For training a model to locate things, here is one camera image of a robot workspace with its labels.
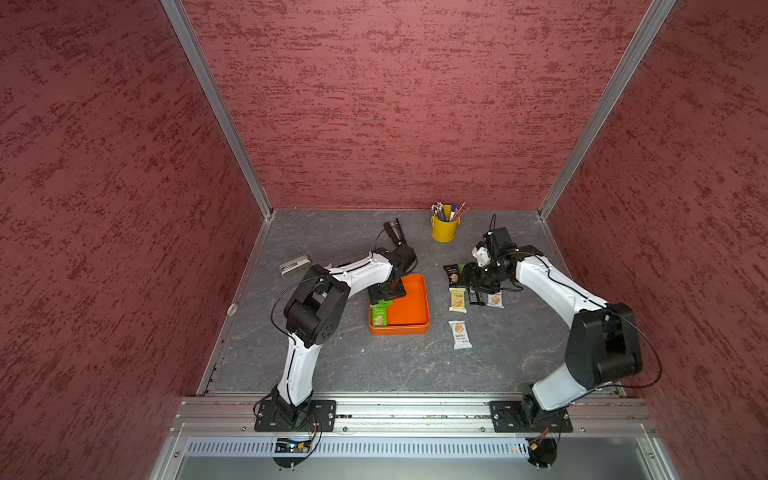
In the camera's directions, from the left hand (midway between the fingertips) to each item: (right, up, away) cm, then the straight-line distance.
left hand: (387, 301), depth 94 cm
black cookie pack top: (+22, +8, +6) cm, 24 cm away
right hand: (+23, +5, -6) cm, 25 cm away
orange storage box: (+7, -4, -2) cm, 8 cm away
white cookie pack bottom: (+22, -8, -7) cm, 25 cm away
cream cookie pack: (+23, 0, 0) cm, 23 cm away
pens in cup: (+22, +30, +14) cm, 40 cm away
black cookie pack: (+30, +1, +1) cm, 30 cm away
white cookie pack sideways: (+35, 0, 0) cm, 35 cm away
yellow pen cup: (+21, +23, +14) cm, 34 cm away
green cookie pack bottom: (-3, -2, -5) cm, 6 cm away
